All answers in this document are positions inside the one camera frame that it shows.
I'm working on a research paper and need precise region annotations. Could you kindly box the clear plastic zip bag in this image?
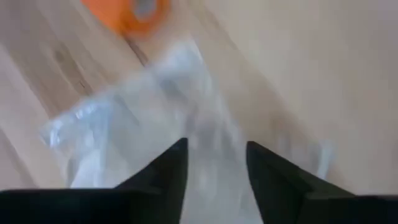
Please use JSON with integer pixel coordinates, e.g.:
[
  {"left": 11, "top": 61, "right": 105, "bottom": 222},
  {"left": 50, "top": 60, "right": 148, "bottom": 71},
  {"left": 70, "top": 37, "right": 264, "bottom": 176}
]
[{"left": 39, "top": 39, "right": 337, "bottom": 224}]

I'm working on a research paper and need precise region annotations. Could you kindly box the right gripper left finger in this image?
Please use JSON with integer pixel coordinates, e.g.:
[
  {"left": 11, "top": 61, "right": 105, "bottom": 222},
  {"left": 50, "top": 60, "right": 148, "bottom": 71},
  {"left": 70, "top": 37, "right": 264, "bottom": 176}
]
[{"left": 0, "top": 138, "right": 190, "bottom": 224}]

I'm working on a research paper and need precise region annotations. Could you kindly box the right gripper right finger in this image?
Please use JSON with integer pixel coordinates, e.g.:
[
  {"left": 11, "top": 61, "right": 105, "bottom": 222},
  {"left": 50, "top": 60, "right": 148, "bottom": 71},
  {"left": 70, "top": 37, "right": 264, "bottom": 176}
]
[{"left": 246, "top": 141, "right": 398, "bottom": 224}]

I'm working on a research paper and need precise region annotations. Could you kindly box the orange elastic bandage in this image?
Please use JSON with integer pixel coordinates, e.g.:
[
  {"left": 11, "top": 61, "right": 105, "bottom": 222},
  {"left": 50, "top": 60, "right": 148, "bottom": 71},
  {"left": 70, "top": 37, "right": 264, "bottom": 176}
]
[{"left": 80, "top": 0, "right": 172, "bottom": 35}]

